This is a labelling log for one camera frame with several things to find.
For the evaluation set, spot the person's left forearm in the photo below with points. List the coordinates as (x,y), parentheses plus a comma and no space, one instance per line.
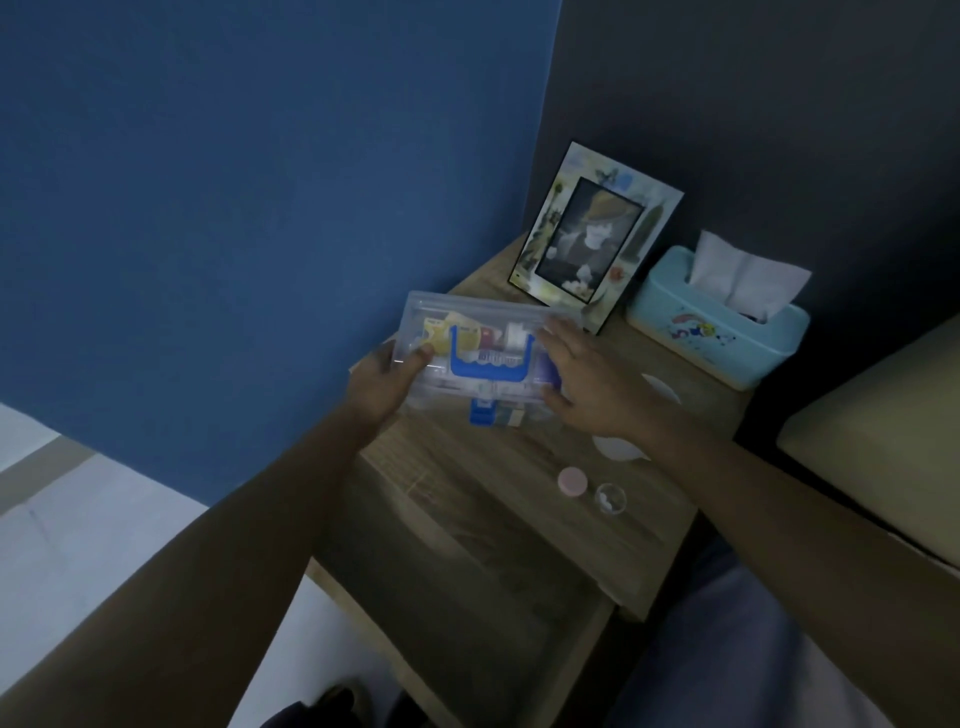
(202,577)

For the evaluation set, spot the person's light clothing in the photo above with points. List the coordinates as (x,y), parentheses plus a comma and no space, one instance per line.
(720,660)

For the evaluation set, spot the person's right hand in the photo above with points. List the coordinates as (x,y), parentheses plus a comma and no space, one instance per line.
(607,394)

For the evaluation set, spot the small clear cup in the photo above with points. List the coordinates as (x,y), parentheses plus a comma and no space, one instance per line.
(610,499)

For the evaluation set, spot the yellow packet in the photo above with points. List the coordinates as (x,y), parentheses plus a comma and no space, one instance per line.
(448,332)

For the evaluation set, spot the person's left thumb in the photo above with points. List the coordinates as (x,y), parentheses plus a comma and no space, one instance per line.
(415,361)

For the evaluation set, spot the person's right thumb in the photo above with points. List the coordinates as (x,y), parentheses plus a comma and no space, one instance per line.
(558,403)

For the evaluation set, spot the person's right forearm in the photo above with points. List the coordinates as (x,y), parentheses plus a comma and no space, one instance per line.
(795,547)

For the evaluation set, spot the pink round lid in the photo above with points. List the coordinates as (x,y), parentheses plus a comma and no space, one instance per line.
(573,482)

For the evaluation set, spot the person's left hand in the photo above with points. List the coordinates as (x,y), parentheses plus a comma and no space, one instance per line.
(379,390)

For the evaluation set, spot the light blue tissue box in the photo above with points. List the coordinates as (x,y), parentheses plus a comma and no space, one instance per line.
(712,334)

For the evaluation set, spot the dark shoe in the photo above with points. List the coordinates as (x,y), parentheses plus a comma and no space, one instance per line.
(330,709)

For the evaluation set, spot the floral photo frame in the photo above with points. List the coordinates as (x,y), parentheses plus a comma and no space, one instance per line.
(592,232)

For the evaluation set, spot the wooden bedside table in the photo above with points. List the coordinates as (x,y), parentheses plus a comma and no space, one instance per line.
(480,510)

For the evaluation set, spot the white tissue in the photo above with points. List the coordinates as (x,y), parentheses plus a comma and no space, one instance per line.
(739,274)

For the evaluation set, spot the beige mattress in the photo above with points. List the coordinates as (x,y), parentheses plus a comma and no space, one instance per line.
(892,442)

